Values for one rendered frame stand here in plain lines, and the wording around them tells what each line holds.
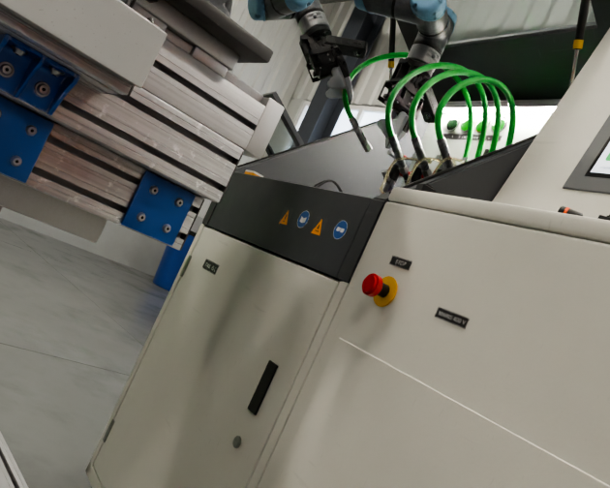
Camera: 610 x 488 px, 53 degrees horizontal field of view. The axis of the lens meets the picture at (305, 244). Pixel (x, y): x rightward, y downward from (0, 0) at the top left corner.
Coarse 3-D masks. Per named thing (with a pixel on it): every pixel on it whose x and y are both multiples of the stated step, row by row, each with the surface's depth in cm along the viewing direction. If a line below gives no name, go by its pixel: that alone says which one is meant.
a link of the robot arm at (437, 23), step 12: (396, 0) 142; (408, 0) 141; (420, 0) 138; (432, 0) 137; (444, 0) 139; (396, 12) 143; (408, 12) 142; (420, 12) 138; (432, 12) 137; (444, 12) 140; (420, 24) 143; (432, 24) 142; (444, 24) 144; (432, 36) 146
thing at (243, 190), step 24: (240, 192) 155; (264, 192) 145; (288, 192) 137; (312, 192) 129; (336, 192) 122; (216, 216) 161; (240, 216) 150; (264, 216) 141; (312, 216) 125; (336, 216) 118; (360, 216) 112; (264, 240) 136; (288, 240) 129; (312, 240) 122; (336, 240) 115; (312, 264) 118; (336, 264) 112
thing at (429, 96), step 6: (426, 78) 150; (420, 84) 150; (432, 90) 151; (426, 96) 151; (432, 96) 152; (426, 102) 152; (432, 102) 152; (426, 108) 154; (432, 108) 153; (426, 114) 155; (432, 114) 154; (426, 120) 156; (432, 120) 155
